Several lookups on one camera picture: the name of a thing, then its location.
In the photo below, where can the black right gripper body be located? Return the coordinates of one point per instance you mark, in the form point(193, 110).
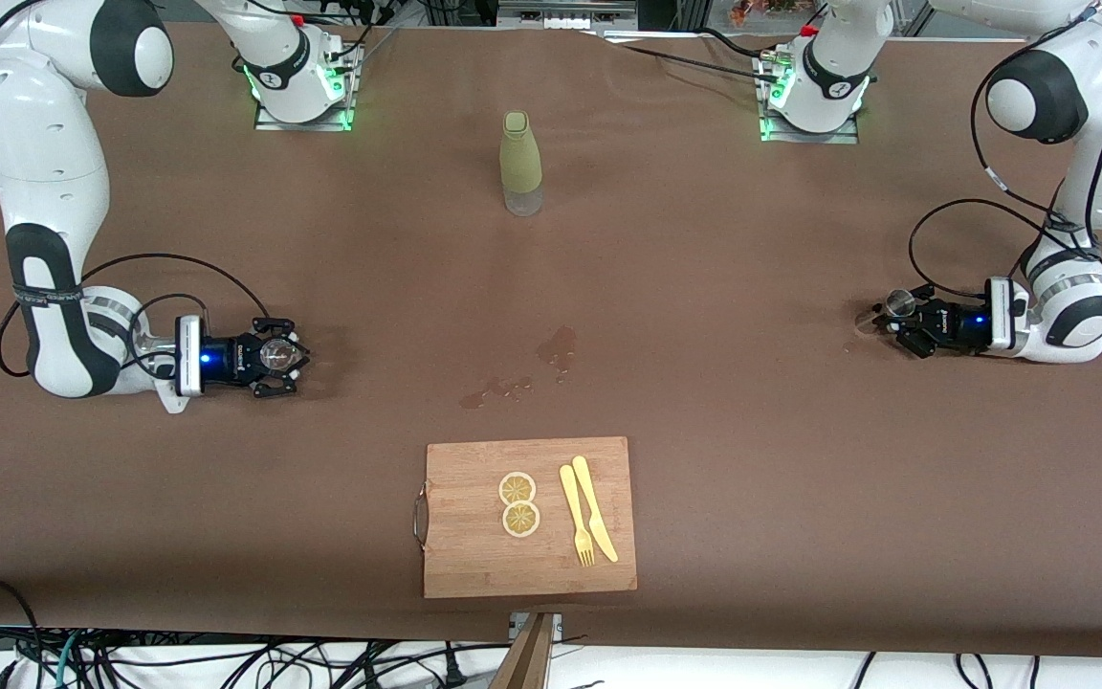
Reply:
point(229, 359)

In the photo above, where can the yellow plastic fork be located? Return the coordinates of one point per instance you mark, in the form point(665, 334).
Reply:
point(573, 507)

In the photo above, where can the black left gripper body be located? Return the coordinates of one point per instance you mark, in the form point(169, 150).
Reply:
point(955, 325)

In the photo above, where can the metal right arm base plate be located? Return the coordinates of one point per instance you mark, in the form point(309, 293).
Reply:
point(269, 122)

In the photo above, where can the green sleeved glass bottle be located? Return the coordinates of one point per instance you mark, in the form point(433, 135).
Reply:
point(521, 153)

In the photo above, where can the liquid spill puddle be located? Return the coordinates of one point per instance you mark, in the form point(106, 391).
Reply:
point(494, 390)
point(561, 343)

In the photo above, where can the clear glass cup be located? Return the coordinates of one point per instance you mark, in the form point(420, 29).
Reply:
point(278, 356)

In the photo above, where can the dried lemon slice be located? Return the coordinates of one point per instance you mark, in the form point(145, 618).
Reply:
point(517, 488)
point(520, 520)

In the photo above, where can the steel double jigger measuring cup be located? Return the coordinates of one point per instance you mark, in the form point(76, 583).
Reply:
point(900, 303)

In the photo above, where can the metal bracket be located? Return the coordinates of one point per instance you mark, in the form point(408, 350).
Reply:
point(557, 627)

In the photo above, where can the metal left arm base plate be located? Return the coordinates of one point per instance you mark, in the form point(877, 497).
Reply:
point(838, 137)

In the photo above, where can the brown table cover sheet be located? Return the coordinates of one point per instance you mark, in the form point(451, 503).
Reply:
point(321, 498)

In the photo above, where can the bamboo cutting board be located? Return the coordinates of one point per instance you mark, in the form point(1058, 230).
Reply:
point(474, 555)

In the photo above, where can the wooden beam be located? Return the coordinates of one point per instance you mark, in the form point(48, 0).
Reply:
point(530, 660)

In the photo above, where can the yellow plastic knife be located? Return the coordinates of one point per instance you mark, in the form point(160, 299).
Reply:
point(594, 507)

